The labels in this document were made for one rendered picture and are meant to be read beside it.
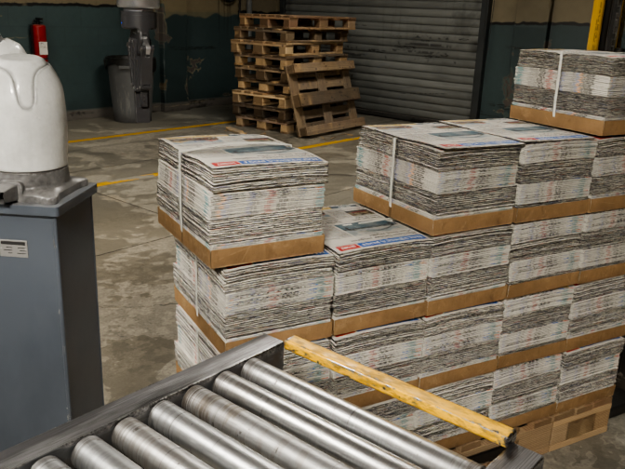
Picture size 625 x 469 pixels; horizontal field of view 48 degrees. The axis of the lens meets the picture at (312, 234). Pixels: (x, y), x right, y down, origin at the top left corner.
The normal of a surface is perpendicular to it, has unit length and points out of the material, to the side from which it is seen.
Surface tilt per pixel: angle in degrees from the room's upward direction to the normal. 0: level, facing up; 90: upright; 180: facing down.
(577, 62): 90
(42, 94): 75
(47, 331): 90
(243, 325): 90
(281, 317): 90
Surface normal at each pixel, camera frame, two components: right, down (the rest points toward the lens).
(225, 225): 0.49, 0.29
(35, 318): -0.09, 0.30
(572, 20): -0.65, 0.21
